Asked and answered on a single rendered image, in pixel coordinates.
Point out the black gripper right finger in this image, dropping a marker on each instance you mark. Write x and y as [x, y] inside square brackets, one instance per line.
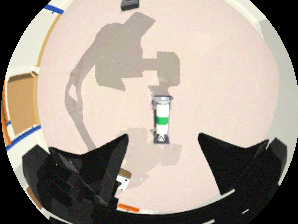
[227, 161]

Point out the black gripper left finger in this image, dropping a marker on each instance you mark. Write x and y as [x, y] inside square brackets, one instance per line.
[98, 169]

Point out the grey and green battery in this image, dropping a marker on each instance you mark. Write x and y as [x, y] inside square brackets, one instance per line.
[162, 117]

